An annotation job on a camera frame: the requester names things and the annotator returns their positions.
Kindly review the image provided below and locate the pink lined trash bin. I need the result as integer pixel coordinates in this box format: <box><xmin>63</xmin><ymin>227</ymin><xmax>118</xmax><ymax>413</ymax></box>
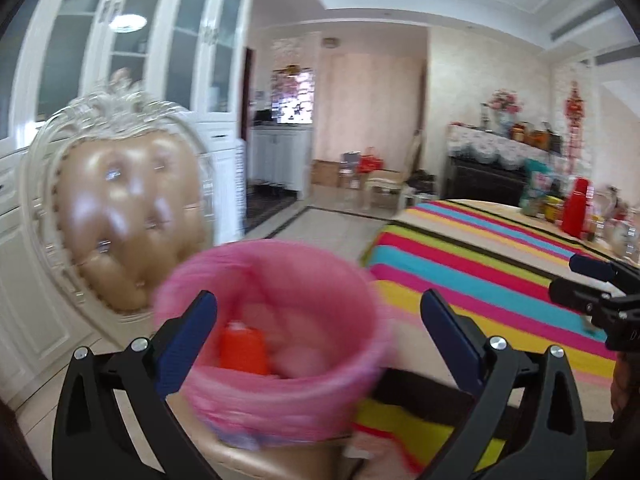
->
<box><xmin>153</xmin><ymin>238</ymin><xmax>393</xmax><ymax>448</ymax></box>

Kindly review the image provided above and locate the striped colourful tablecloth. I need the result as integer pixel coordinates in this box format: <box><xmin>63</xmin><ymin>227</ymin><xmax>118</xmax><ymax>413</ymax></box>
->
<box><xmin>349</xmin><ymin>199</ymin><xmax>640</xmax><ymax>476</ymax></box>

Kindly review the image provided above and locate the white glass door cabinet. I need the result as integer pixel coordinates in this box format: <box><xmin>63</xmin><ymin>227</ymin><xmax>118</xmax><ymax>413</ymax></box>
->
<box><xmin>1</xmin><ymin>0</ymin><xmax>253</xmax><ymax>408</ymax></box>

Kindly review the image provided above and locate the white floral teapot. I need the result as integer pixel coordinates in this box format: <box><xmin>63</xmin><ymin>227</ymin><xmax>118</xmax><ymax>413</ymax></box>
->
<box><xmin>604</xmin><ymin>185</ymin><xmax>639</xmax><ymax>263</ymax></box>

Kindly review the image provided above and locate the person's right hand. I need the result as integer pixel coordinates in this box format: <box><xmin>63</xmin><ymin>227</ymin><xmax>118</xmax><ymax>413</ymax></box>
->
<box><xmin>611</xmin><ymin>352</ymin><xmax>639</xmax><ymax>439</ymax></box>

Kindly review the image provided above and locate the red gift bag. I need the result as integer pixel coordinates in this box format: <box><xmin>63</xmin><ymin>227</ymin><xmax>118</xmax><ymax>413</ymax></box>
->
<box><xmin>357</xmin><ymin>146</ymin><xmax>384</xmax><ymax>174</ymax></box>

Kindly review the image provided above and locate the green snack bag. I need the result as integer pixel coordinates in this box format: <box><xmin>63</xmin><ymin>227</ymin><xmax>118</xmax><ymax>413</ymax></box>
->
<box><xmin>520</xmin><ymin>159</ymin><xmax>555</xmax><ymax>217</ymax></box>

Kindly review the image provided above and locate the red thermos jug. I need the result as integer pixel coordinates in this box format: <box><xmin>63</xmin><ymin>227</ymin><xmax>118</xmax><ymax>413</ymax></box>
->
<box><xmin>560</xmin><ymin>177</ymin><xmax>592</xmax><ymax>238</ymax></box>

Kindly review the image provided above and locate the flower vase bouquet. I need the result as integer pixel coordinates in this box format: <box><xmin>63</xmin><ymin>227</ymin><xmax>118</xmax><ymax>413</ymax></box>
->
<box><xmin>488</xmin><ymin>89</ymin><xmax>522</xmax><ymax>136</ymax></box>

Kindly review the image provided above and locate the red chinese knot ornament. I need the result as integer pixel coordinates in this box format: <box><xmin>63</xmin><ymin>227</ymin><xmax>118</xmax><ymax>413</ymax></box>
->
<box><xmin>565</xmin><ymin>80</ymin><xmax>585</xmax><ymax>158</ymax></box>

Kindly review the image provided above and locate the yellow lid jar left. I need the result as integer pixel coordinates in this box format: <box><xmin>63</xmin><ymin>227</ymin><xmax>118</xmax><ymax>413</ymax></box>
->
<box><xmin>542</xmin><ymin>195</ymin><xmax>564</xmax><ymax>224</ymax></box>

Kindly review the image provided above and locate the white low sideboard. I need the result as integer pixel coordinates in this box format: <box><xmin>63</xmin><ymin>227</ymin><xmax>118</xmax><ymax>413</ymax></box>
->
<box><xmin>247</xmin><ymin>124</ymin><xmax>312</xmax><ymax>200</ymax></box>

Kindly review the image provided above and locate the orange foam net front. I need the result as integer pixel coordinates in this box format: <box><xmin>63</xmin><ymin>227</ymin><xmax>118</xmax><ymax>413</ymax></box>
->
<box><xmin>219</xmin><ymin>321</ymin><xmax>271</xmax><ymax>376</ymax></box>

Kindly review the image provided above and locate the dark piano with lace cover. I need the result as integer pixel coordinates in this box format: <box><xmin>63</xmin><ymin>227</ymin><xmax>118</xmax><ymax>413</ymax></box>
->
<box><xmin>442</xmin><ymin>122</ymin><xmax>566</xmax><ymax>206</ymax></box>

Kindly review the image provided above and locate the cardboard box on floor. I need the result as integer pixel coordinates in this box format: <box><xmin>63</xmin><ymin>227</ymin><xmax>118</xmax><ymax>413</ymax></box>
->
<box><xmin>311</xmin><ymin>159</ymin><xmax>340</xmax><ymax>188</ymax></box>

